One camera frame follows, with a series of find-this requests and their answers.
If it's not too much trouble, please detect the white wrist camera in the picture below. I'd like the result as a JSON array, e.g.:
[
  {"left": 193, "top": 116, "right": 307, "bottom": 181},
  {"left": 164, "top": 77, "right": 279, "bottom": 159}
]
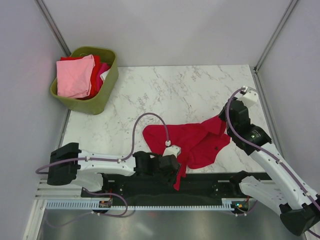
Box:
[
  {"left": 237, "top": 86, "right": 259, "bottom": 109},
  {"left": 162, "top": 145, "right": 181, "bottom": 158}
]

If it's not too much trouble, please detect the aluminium extrusion rail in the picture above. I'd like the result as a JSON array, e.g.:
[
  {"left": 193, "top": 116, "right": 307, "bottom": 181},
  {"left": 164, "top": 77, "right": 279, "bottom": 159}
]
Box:
[{"left": 35, "top": 179, "right": 82, "bottom": 200}]

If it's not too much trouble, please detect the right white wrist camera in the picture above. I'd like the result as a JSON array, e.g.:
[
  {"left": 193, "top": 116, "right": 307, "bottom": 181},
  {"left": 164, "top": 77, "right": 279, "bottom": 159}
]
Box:
[{"left": 237, "top": 86, "right": 259, "bottom": 109}]

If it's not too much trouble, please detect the red folded shirt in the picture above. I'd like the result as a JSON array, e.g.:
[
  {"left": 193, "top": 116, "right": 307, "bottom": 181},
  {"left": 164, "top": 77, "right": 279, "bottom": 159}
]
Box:
[{"left": 59, "top": 54, "right": 103, "bottom": 100}]

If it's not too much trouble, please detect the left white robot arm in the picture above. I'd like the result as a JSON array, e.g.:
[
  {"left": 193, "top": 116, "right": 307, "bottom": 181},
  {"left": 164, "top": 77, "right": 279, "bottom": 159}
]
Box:
[{"left": 47, "top": 142, "right": 181, "bottom": 197}]

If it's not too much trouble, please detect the light pink folded shirt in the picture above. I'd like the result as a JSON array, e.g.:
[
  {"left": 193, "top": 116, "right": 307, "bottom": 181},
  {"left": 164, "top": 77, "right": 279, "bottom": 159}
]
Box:
[{"left": 55, "top": 54, "right": 96, "bottom": 99}]

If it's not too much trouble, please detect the white cloth in basket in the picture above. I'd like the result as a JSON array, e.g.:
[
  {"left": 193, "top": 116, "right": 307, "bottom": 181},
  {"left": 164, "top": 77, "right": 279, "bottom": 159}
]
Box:
[{"left": 100, "top": 69, "right": 110, "bottom": 82}]

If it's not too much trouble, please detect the magenta shirt in basket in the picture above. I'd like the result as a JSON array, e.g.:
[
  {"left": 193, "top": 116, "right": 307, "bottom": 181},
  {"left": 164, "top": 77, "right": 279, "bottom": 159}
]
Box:
[{"left": 98, "top": 62, "right": 111, "bottom": 80}]

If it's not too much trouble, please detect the crimson red t shirt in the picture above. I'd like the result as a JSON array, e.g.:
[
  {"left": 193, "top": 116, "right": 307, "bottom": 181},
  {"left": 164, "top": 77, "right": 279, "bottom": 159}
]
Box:
[{"left": 142, "top": 114, "right": 232, "bottom": 191}]

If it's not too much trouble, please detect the left aluminium frame post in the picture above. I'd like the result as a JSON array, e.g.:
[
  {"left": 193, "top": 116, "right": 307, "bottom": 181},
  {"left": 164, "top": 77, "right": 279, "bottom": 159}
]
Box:
[{"left": 34, "top": 0, "right": 71, "bottom": 56}]

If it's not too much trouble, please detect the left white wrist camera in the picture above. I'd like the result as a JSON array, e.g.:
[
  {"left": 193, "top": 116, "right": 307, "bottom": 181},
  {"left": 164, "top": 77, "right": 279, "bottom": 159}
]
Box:
[{"left": 162, "top": 145, "right": 181, "bottom": 158}]

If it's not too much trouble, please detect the aluminium frame post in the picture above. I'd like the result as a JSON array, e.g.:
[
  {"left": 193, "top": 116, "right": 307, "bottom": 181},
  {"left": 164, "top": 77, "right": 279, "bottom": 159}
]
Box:
[
  {"left": 34, "top": 0, "right": 71, "bottom": 56},
  {"left": 252, "top": 0, "right": 300, "bottom": 72}
]

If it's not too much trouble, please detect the right aluminium frame post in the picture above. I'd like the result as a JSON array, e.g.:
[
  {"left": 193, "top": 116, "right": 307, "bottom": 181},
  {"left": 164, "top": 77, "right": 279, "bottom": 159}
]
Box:
[{"left": 252, "top": 0, "right": 300, "bottom": 72}]

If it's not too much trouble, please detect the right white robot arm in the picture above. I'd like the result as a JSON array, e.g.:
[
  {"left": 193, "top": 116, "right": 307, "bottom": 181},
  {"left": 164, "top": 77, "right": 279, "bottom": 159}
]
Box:
[{"left": 218, "top": 97, "right": 320, "bottom": 236}]

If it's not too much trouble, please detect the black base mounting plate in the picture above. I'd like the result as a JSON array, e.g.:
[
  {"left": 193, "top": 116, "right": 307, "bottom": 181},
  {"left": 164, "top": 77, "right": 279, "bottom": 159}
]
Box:
[{"left": 80, "top": 172, "right": 276, "bottom": 207}]

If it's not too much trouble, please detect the white slotted cable duct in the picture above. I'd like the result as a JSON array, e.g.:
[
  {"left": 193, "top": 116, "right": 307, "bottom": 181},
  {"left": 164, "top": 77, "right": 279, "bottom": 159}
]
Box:
[{"left": 45, "top": 198, "right": 249, "bottom": 211}]

